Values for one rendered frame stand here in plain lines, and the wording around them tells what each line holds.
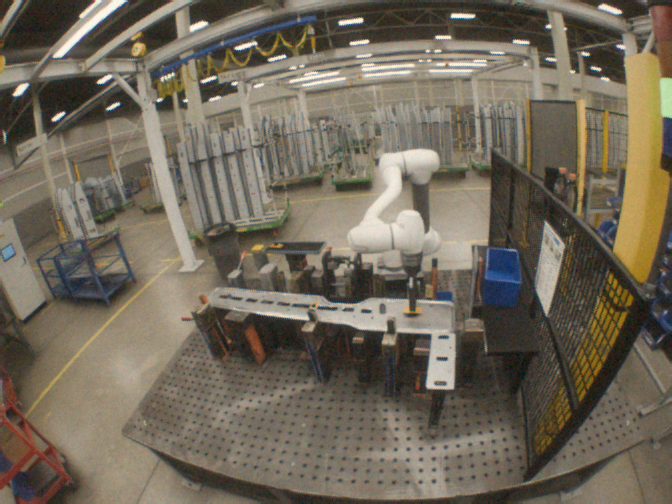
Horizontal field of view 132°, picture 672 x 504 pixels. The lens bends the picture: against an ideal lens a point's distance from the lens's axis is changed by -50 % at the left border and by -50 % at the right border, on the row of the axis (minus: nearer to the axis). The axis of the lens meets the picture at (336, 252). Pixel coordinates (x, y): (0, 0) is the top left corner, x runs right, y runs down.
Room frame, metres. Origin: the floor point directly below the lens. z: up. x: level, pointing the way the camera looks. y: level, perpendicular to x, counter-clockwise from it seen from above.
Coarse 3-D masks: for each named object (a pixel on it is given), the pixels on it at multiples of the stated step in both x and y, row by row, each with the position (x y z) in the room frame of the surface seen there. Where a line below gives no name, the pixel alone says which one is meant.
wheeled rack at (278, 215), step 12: (276, 132) 5.70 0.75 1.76; (264, 144) 4.94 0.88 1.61; (216, 156) 5.21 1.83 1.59; (264, 156) 4.79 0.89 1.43; (264, 192) 5.72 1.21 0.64; (180, 204) 5.02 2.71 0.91; (288, 204) 5.69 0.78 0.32; (252, 216) 5.27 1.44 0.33; (264, 216) 5.17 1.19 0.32; (276, 216) 4.78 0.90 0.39; (240, 228) 4.85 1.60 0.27; (252, 228) 4.83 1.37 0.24; (264, 228) 4.80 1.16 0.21; (276, 228) 4.87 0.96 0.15
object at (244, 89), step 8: (360, 56) 6.93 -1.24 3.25; (368, 56) 6.79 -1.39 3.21; (376, 56) 6.82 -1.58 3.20; (520, 56) 6.00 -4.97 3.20; (320, 64) 7.14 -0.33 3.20; (528, 64) 5.99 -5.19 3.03; (280, 72) 7.30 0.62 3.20; (240, 80) 7.47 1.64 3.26; (248, 80) 7.45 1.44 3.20; (240, 88) 7.48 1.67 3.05; (248, 88) 7.49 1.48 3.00; (240, 96) 7.49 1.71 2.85; (248, 96) 7.75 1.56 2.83; (248, 104) 7.52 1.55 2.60; (248, 112) 7.49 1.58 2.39; (248, 120) 7.46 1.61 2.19; (256, 152) 7.47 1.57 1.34; (256, 160) 7.46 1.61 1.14; (256, 168) 7.47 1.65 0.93; (264, 184) 7.60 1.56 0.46; (264, 200) 7.47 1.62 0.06
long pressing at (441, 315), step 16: (224, 288) 1.50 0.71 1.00; (224, 304) 1.32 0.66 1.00; (240, 304) 1.30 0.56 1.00; (256, 304) 1.28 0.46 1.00; (272, 304) 1.26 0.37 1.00; (304, 304) 1.23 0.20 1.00; (320, 304) 1.20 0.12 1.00; (336, 304) 1.18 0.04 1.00; (352, 304) 1.15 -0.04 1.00; (368, 304) 1.14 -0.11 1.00; (400, 304) 1.09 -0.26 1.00; (416, 304) 1.07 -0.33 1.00; (432, 304) 1.05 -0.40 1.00; (448, 304) 1.02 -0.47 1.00; (320, 320) 1.08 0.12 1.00; (336, 320) 1.06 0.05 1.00; (352, 320) 1.04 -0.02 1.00; (368, 320) 1.02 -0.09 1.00; (384, 320) 1.00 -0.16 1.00; (400, 320) 0.98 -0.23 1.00; (416, 320) 0.96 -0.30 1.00; (432, 320) 0.94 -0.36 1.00; (448, 320) 0.91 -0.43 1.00
